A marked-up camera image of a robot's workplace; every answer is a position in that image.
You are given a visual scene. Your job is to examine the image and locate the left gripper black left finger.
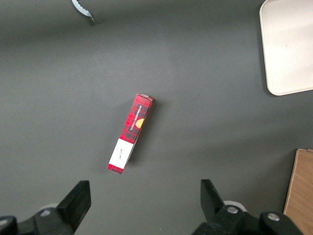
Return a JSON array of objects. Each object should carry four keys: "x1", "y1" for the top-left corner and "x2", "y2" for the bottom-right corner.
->
[{"x1": 0, "y1": 180, "x2": 92, "y2": 235}]

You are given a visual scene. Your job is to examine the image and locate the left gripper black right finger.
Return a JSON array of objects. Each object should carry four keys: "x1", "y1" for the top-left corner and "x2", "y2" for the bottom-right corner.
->
[{"x1": 192, "y1": 179, "x2": 304, "y2": 235}]

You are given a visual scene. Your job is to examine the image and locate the beige rectangular plastic tray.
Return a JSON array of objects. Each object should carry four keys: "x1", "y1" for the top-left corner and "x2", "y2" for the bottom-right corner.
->
[{"x1": 259, "y1": 0, "x2": 313, "y2": 96}]

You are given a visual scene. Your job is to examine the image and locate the wooden two-drawer cabinet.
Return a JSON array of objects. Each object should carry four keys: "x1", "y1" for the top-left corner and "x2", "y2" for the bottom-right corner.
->
[{"x1": 283, "y1": 148, "x2": 313, "y2": 235}]

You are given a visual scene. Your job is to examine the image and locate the red tartan shortbread box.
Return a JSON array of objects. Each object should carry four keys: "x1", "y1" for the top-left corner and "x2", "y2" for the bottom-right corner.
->
[{"x1": 106, "y1": 93, "x2": 155, "y2": 175}]

